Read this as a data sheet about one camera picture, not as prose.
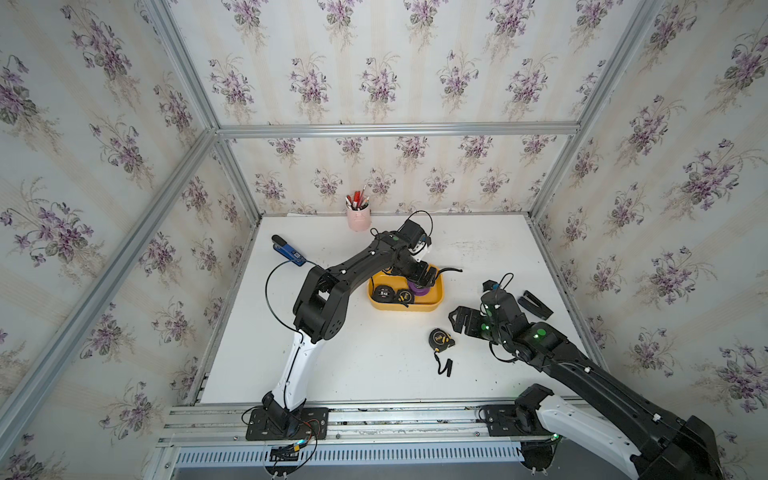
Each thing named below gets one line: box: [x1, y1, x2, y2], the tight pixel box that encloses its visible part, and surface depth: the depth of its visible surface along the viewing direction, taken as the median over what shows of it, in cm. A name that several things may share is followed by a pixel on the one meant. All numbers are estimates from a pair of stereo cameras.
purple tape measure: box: [408, 280, 430, 296], surface depth 97 cm
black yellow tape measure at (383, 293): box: [371, 284, 396, 303], surface depth 95 cm
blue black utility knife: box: [271, 234, 307, 267], surface depth 108 cm
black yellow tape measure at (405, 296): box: [397, 289, 415, 308], surface depth 95 cm
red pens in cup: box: [345, 185, 370, 211], surface depth 113 cm
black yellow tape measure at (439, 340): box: [428, 328, 456, 377], surface depth 86 cm
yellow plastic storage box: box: [367, 269, 444, 312], surface depth 96 cm
